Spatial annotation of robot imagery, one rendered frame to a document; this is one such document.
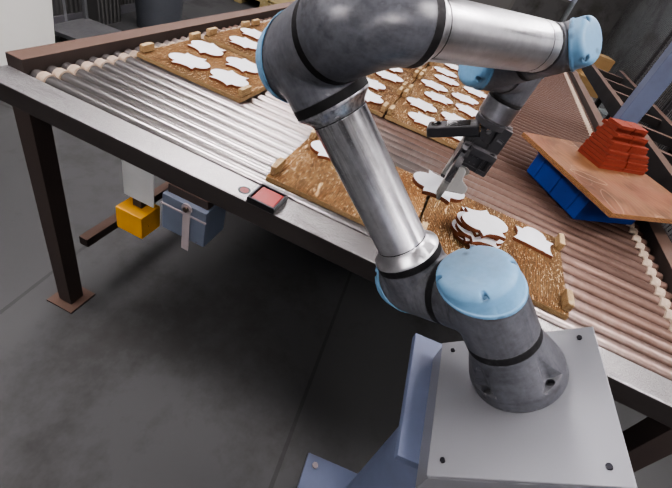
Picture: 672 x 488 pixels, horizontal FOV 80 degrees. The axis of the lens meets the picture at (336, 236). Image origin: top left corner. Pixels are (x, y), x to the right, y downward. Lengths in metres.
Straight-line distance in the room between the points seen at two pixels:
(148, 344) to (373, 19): 1.56
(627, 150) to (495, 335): 1.36
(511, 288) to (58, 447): 1.46
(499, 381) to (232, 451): 1.13
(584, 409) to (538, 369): 0.08
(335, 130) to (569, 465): 0.54
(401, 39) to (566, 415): 0.56
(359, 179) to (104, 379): 1.37
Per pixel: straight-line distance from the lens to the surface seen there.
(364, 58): 0.49
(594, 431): 0.70
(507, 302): 0.59
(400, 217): 0.63
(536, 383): 0.69
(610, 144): 1.81
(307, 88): 0.56
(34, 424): 1.73
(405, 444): 0.78
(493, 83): 0.83
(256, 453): 1.63
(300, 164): 1.15
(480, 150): 0.96
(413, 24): 0.49
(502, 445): 0.70
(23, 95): 1.38
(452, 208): 1.24
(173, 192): 1.13
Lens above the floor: 1.52
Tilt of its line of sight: 39 degrees down
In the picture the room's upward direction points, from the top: 21 degrees clockwise
